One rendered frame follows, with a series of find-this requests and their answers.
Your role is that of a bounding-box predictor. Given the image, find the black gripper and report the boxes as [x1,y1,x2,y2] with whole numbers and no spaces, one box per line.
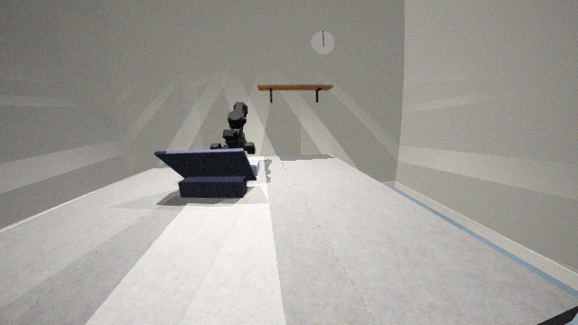
[210,135,256,154]

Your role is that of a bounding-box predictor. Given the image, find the blue switch panel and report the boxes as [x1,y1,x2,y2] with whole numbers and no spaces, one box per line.
[154,148,256,199]

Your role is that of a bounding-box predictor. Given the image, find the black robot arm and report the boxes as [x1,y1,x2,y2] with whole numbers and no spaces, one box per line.
[222,102,247,145]

